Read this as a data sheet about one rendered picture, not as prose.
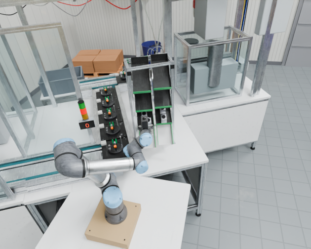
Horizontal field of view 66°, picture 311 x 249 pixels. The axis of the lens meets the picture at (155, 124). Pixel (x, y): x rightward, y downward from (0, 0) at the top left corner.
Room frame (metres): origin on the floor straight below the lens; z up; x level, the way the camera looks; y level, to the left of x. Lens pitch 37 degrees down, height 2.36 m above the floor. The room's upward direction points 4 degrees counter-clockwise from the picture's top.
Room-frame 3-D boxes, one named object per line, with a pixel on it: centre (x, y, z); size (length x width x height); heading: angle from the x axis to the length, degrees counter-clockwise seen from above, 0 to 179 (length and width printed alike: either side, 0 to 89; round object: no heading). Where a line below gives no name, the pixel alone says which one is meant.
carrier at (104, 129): (1.76, 0.41, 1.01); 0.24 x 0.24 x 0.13; 12
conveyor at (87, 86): (2.95, -0.17, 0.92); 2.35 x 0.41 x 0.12; 102
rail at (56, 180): (1.30, 0.59, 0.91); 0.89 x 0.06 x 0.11; 102
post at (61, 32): (1.62, 0.57, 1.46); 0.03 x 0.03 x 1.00; 12
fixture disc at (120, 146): (1.51, 0.35, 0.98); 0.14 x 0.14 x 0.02
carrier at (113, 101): (2.24, 0.51, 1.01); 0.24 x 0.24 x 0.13; 12
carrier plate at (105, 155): (1.51, 0.35, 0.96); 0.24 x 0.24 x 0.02; 12
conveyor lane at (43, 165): (1.47, 0.65, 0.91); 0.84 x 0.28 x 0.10; 102
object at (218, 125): (2.57, -0.76, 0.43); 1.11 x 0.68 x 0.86; 102
